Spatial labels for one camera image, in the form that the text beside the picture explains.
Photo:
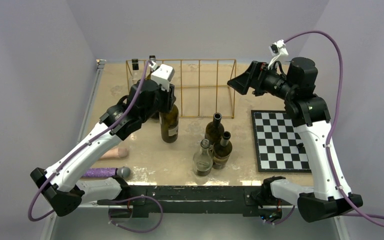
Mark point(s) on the clear liquor bottle black cap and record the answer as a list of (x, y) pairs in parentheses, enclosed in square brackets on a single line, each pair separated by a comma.
[(135, 73)]

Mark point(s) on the clear glass bottle front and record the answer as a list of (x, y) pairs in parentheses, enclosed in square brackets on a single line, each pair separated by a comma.
[(202, 159)]

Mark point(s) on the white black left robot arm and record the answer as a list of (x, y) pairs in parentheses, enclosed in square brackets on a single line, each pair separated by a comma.
[(61, 184)]

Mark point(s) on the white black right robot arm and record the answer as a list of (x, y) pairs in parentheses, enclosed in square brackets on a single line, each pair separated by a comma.
[(330, 195)]

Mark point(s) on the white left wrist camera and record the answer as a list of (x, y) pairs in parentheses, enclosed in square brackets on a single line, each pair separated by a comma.
[(163, 75)]

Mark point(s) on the aluminium table edge rail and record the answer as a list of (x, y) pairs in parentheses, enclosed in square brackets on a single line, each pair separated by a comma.
[(49, 224)]

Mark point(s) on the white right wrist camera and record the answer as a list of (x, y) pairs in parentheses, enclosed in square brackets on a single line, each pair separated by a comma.
[(278, 51)]

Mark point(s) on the gold wire wine rack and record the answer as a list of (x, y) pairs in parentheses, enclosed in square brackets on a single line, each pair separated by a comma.
[(201, 86)]

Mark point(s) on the dark brown bottle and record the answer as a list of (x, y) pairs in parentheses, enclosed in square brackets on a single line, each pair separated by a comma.
[(169, 125)]

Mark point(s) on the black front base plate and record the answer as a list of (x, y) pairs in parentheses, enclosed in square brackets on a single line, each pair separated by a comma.
[(247, 201)]

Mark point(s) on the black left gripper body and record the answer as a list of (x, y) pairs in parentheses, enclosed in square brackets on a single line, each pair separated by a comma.
[(164, 99)]

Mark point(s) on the beige toy microphone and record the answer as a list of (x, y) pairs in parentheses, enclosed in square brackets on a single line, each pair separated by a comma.
[(115, 153)]

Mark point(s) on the purple glitter microphone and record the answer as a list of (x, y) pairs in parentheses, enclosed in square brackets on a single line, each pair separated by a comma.
[(107, 172)]

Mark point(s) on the green bottle silver foil neck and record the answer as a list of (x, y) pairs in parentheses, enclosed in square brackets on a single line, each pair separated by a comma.
[(222, 150)]

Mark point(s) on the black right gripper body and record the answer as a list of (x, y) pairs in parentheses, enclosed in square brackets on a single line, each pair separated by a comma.
[(270, 81)]

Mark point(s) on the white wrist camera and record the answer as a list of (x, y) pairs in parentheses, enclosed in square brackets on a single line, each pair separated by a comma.
[(278, 51), (163, 75)]

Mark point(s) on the black white chessboard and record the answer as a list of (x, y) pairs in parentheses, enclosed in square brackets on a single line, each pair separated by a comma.
[(278, 147)]

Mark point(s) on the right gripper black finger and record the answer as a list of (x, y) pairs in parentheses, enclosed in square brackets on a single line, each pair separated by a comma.
[(253, 71), (240, 84)]

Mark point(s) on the green wine bottle silver neck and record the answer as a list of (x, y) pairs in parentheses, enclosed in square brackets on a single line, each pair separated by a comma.
[(152, 65)]

